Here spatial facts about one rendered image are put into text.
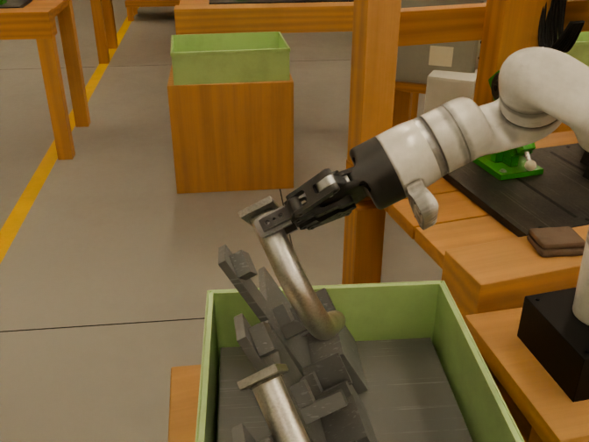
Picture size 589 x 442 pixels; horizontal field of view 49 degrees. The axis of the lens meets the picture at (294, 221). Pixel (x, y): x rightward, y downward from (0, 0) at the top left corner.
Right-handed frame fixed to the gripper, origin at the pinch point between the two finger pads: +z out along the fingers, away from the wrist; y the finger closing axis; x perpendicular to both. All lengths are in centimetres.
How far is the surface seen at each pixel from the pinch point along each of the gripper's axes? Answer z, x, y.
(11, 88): 198, -311, -393
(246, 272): 8.4, -0.3, -16.8
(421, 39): -45, -52, -96
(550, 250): -41, 13, -69
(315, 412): 7.1, 20.3, -13.2
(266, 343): 7.2, 10.9, -3.6
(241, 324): 8.8, 7.8, -2.9
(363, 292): -3.5, 6.4, -44.2
